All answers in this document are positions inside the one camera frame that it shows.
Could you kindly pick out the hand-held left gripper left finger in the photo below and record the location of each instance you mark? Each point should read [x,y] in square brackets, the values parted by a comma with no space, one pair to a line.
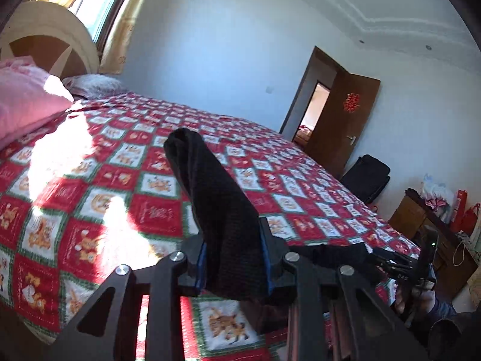
[203,267]

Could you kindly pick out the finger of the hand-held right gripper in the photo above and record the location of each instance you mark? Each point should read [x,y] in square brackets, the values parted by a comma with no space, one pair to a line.
[398,269]
[392,255]

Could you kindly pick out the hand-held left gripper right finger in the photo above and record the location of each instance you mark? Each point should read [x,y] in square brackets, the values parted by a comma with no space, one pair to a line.
[266,259]

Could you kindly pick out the black pants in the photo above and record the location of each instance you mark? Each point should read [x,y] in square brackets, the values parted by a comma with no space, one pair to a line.
[214,203]

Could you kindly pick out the person's right forearm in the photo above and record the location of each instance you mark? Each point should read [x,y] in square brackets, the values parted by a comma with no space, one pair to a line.
[451,327]

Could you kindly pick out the person's right hand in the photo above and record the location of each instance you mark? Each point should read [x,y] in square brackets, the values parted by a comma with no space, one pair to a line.
[426,304]

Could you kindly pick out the brown wooden cabinet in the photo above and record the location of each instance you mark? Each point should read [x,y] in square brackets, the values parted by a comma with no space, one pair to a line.
[409,214]

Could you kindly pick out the red bag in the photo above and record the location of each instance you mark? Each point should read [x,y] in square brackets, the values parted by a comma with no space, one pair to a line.
[472,220]
[459,210]

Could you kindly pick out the white plastic bag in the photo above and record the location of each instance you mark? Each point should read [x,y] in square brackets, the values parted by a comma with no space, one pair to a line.
[436,195]

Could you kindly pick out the black suitcase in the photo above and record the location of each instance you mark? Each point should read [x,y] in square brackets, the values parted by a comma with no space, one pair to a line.
[366,176]

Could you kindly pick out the red printed blanket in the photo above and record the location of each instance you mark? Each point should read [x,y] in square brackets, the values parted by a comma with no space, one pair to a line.
[112,195]

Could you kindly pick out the brown wooden door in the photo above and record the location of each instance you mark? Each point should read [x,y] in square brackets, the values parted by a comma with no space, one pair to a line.
[338,143]

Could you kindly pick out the red paper door decoration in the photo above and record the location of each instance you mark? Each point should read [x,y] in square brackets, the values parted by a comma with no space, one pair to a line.
[350,102]

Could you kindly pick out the grey pillow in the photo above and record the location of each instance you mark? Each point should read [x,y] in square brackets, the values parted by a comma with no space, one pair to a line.
[94,84]

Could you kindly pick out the yellow curtain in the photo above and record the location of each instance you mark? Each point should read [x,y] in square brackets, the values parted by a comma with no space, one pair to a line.
[120,45]

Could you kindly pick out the pink pillow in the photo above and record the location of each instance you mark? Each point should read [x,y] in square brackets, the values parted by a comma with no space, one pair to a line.
[22,97]

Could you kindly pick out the window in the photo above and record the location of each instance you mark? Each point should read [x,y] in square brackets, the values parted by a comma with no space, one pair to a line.
[101,3]

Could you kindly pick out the beige wooden headboard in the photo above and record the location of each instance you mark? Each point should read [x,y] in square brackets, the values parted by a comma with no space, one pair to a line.
[56,18]

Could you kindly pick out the dark wooden door frame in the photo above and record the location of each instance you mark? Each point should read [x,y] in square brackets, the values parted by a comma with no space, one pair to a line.
[300,94]

